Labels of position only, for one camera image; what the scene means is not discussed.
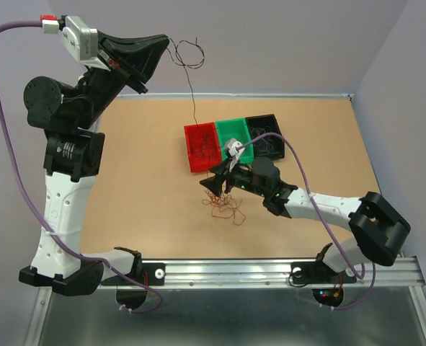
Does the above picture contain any red plastic bin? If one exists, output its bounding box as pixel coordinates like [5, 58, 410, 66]
[184, 123, 222, 173]

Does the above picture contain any grey wire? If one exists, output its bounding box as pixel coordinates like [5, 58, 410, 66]
[251, 125, 280, 154]

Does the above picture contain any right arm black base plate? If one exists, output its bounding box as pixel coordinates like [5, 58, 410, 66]
[289, 261, 357, 286]

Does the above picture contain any aluminium table edge frame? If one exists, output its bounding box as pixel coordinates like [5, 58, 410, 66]
[40, 94, 372, 345]

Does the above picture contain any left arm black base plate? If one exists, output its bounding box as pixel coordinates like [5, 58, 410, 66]
[101, 262, 166, 286]

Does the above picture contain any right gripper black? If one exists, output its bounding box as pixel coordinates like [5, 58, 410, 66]
[198, 157, 267, 198]

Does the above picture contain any green plastic bin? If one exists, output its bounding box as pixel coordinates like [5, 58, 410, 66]
[215, 118, 251, 160]

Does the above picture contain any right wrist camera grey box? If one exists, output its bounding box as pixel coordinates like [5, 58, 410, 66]
[223, 138, 244, 172]

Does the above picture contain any aluminium mounting rail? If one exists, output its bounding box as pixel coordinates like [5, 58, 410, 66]
[39, 256, 426, 289]

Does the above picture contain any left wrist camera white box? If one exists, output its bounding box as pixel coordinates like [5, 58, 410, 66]
[40, 15, 110, 71]

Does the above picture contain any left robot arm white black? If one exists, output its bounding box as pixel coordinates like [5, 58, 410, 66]
[19, 28, 169, 296]

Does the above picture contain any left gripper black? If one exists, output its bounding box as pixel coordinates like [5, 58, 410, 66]
[75, 29, 170, 129]

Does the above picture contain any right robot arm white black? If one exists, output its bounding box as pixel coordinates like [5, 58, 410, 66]
[200, 157, 411, 283]

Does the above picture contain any black plastic bin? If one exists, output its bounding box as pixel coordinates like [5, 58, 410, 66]
[244, 114, 286, 160]

